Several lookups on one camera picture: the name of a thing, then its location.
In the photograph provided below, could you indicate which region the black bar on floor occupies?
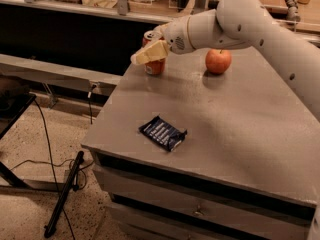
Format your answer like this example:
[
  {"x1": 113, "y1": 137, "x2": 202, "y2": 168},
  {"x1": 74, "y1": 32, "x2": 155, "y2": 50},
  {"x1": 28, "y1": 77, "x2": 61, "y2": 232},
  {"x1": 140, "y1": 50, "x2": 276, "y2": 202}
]
[{"x1": 44, "y1": 151, "x2": 84, "y2": 238}]

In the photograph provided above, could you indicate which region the black table at left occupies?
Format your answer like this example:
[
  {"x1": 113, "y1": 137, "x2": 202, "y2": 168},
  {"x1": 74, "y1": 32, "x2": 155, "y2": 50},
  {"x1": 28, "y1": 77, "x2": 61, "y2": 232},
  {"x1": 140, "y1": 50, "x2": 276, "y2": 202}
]
[{"x1": 0, "y1": 75, "x2": 38, "y2": 189}]

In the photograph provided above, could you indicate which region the blue snack bar wrapper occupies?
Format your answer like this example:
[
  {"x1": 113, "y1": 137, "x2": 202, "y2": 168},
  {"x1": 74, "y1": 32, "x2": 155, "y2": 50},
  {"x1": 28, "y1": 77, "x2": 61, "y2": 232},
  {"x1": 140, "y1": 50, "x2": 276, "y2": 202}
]
[{"x1": 138, "y1": 116, "x2": 187, "y2": 152}]

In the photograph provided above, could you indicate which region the red coke can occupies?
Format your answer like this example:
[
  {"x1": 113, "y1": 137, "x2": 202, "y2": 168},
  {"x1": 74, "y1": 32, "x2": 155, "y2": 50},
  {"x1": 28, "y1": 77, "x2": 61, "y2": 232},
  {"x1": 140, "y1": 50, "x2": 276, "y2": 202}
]
[{"x1": 142, "y1": 30, "x2": 165, "y2": 75}]

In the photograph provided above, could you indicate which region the grey drawer cabinet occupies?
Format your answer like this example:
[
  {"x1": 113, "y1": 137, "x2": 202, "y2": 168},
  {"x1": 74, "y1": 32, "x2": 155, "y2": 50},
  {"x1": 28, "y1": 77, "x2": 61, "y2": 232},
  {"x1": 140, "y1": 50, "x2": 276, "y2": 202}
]
[{"x1": 83, "y1": 48, "x2": 320, "y2": 240}]

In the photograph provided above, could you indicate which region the red apple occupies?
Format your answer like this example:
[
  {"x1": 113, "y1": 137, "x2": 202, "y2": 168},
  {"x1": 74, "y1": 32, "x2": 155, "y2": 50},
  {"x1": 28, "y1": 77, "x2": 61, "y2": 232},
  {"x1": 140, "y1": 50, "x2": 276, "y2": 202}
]
[{"x1": 205, "y1": 49, "x2": 232, "y2": 74}]

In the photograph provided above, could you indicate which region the black cable on floor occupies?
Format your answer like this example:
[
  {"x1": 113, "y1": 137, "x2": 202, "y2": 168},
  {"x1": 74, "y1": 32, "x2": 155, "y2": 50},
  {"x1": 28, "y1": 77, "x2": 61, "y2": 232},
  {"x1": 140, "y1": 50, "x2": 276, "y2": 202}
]
[{"x1": 9, "y1": 92, "x2": 96, "y2": 240}]

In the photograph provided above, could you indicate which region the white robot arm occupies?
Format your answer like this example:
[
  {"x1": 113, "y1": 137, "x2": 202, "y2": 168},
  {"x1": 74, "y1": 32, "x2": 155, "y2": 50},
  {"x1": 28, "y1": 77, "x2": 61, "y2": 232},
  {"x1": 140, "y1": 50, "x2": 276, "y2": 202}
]
[{"x1": 131, "y1": 0, "x2": 320, "y2": 120}]

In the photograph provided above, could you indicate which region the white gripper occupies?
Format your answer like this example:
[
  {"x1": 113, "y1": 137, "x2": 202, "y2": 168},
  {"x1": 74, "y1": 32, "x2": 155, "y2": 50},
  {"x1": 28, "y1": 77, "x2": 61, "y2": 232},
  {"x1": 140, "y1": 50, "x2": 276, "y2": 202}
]
[{"x1": 130, "y1": 16, "x2": 195, "y2": 65}]

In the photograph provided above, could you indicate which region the grey metal rail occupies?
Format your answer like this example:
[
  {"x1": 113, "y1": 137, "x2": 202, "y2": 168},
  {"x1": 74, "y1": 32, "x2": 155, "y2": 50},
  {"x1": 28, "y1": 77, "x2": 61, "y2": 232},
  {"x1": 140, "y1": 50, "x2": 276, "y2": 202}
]
[{"x1": 0, "y1": 54, "x2": 121, "y2": 96}]

